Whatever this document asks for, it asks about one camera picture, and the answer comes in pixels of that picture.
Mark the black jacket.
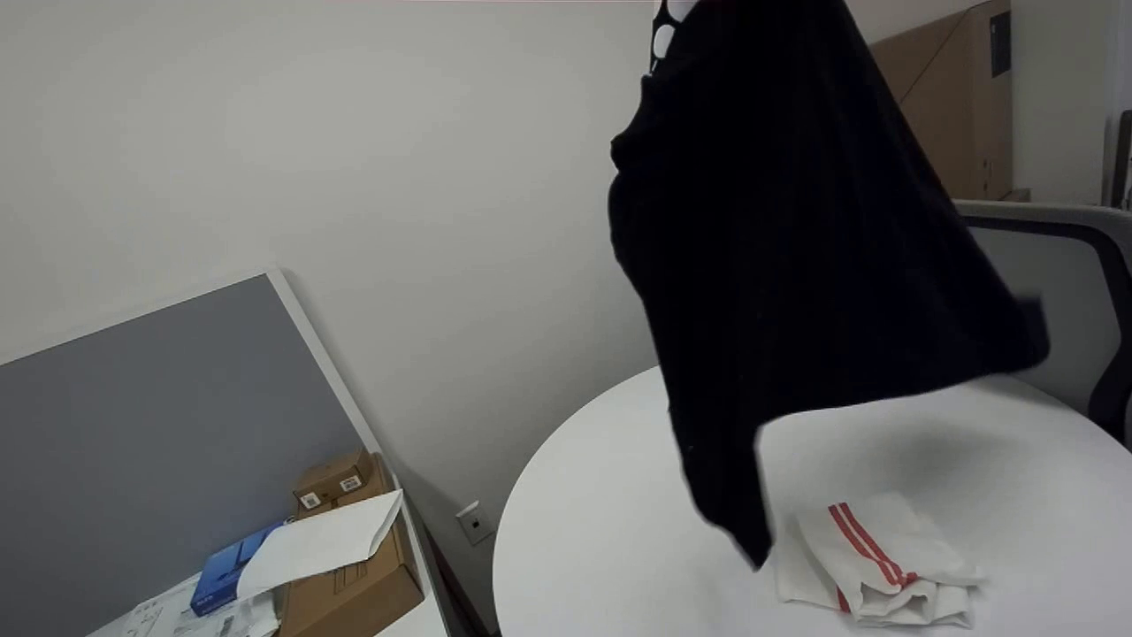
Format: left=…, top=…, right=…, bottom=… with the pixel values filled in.
left=607, top=0, right=1055, bottom=572

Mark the white towel with red stripes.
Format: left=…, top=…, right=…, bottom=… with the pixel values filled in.
left=774, top=493, right=983, bottom=635

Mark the small cardboard box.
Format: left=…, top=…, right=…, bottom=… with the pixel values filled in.
left=291, top=448, right=401, bottom=523

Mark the white paper sheet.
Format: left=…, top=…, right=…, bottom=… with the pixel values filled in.
left=235, top=488, right=406, bottom=608

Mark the large cardboard box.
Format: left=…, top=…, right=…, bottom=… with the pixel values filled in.
left=269, top=517, right=427, bottom=637

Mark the blue packet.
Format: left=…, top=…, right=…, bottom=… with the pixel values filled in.
left=187, top=523, right=281, bottom=618

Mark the grey office chair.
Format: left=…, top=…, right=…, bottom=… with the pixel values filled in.
left=951, top=195, right=1132, bottom=452

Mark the grey partition with white frame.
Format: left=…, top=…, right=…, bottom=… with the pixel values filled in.
left=0, top=267, right=417, bottom=637

